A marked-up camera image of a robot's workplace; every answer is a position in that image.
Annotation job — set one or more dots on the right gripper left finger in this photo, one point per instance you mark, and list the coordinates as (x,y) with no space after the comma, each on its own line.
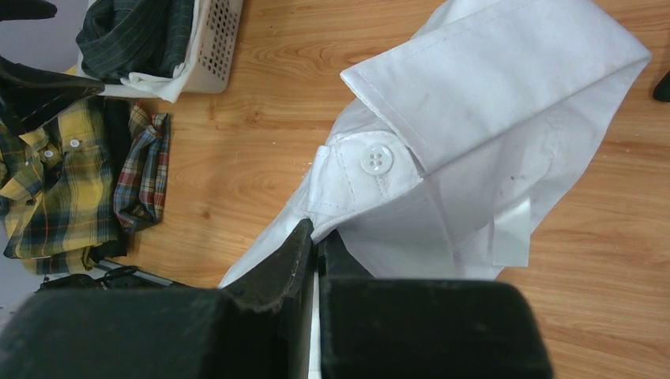
(256,327)

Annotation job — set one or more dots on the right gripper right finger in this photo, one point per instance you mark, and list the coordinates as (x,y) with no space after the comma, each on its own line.
(403,328)

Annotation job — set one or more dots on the white long sleeve shirt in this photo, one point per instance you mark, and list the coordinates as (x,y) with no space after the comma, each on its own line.
(460,141)

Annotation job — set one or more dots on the white plastic laundry basket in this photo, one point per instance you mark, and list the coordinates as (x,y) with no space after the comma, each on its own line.
(217,23)

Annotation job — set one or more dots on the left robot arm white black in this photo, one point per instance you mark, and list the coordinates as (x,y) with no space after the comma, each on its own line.
(31,97)

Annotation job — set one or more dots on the red blue plaid shirt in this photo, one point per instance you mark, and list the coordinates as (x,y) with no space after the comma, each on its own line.
(140,194)

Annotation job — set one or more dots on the yellow plaid shirt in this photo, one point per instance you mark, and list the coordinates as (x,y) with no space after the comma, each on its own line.
(57,185)

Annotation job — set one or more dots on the white cloth in basket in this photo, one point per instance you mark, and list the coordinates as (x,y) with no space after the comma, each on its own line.
(179,80)

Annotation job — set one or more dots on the dark striped shirt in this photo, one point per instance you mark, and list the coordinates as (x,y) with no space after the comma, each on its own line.
(120,37)

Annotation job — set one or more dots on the pink music stand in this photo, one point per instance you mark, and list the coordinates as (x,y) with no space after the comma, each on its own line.
(661,92)

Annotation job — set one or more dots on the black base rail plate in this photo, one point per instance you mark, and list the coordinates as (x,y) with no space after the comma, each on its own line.
(108,275)

